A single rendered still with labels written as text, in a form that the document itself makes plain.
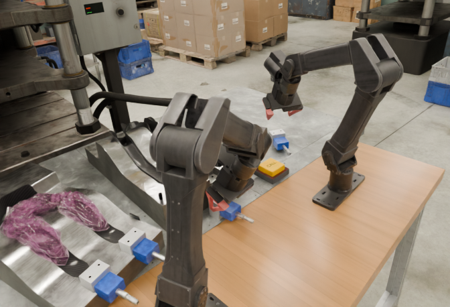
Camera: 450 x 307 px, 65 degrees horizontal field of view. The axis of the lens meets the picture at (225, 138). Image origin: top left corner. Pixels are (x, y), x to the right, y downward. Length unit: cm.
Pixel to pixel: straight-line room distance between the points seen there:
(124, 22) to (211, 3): 307
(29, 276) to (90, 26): 106
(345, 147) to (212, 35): 391
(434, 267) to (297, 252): 129
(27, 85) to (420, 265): 195
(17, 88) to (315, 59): 108
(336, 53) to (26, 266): 85
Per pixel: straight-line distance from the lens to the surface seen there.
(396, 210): 107
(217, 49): 479
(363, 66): 86
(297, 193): 106
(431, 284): 203
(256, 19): 546
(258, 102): 165
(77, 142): 154
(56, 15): 142
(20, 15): 147
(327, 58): 95
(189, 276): 62
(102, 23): 165
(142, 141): 114
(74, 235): 92
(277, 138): 125
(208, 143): 52
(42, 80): 152
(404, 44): 468
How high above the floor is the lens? 145
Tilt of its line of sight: 29 degrees down
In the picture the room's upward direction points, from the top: 4 degrees counter-clockwise
